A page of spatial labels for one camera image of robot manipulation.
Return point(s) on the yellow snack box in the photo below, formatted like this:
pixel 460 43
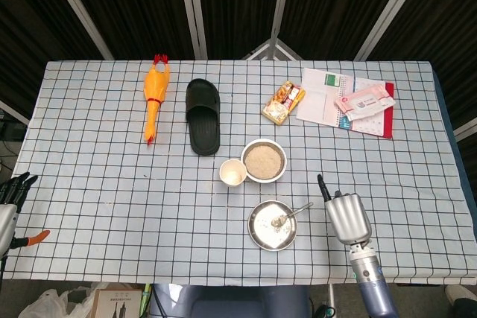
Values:
pixel 282 104

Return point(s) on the pink wet wipes pack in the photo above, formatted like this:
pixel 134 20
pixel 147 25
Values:
pixel 363 104

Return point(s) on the metal spoon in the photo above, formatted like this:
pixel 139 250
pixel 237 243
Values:
pixel 277 221

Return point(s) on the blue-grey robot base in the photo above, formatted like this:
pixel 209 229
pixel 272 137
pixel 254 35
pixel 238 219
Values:
pixel 231 303

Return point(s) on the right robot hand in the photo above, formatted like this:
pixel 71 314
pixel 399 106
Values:
pixel 348 219

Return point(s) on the white paper cup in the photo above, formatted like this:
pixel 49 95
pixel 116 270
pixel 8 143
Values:
pixel 233 174

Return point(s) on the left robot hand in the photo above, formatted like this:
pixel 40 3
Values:
pixel 6 221

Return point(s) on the steel bowl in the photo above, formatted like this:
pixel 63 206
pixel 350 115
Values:
pixel 282 171

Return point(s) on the steel plate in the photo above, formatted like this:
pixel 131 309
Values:
pixel 264 234

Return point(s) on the checkered tablecloth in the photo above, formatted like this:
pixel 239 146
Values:
pixel 112 184

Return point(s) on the white shoe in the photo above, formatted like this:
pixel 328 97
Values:
pixel 462 295

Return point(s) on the dark folding screen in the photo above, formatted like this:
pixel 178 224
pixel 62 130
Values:
pixel 141 5

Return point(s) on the black device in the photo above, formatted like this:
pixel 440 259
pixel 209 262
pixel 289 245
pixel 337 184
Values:
pixel 11 130

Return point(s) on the brown cardboard box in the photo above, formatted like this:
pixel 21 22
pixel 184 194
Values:
pixel 115 305

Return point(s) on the black slipper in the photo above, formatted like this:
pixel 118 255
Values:
pixel 204 128

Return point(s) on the heap of raw rice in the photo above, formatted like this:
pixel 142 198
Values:
pixel 262 161

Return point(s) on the yellow rubber chicken toy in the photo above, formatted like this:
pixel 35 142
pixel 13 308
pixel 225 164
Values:
pixel 156 85

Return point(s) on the white plastic bag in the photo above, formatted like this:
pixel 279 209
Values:
pixel 48 303

